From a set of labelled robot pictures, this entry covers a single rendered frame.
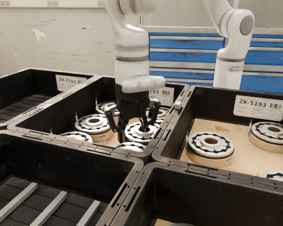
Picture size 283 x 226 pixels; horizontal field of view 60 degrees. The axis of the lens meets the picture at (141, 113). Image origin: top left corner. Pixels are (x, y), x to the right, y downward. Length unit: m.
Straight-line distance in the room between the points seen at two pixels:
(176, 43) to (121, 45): 1.96
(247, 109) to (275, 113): 0.07
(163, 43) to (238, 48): 1.63
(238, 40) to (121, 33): 0.47
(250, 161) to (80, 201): 0.37
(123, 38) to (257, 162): 0.39
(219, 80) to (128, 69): 0.47
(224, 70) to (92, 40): 2.80
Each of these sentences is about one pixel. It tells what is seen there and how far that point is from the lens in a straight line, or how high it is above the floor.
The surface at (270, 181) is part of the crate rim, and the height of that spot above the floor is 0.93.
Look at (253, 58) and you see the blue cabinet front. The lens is 2.54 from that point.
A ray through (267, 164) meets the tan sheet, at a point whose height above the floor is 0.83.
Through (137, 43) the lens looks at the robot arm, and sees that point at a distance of 0.49.
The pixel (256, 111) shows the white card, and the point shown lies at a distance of 0.74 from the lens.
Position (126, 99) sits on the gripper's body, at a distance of 0.52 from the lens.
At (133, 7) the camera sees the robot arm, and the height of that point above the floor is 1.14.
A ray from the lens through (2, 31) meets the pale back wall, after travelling 4.17.
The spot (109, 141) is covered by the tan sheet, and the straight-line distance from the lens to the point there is 0.63.
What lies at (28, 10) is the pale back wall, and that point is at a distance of 3.89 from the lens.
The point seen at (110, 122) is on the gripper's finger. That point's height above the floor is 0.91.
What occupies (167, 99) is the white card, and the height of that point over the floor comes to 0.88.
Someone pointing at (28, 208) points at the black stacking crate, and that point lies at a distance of 0.49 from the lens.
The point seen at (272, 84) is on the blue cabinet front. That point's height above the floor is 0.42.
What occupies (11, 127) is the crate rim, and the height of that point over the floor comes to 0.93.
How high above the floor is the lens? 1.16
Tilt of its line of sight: 25 degrees down
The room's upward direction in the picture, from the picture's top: straight up
